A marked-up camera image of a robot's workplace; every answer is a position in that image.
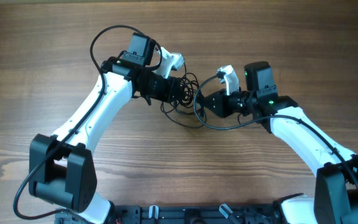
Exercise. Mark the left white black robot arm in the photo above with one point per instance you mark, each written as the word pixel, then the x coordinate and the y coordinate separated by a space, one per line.
pixel 61 167

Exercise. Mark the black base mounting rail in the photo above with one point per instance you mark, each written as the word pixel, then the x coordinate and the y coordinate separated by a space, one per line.
pixel 247 214

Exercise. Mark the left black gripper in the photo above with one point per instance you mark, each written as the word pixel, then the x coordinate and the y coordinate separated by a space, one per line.
pixel 170 83

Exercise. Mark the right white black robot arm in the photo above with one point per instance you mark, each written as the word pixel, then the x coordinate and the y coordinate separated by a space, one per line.
pixel 334 166

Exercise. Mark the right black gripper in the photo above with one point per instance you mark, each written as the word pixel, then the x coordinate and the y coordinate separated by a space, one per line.
pixel 222 109

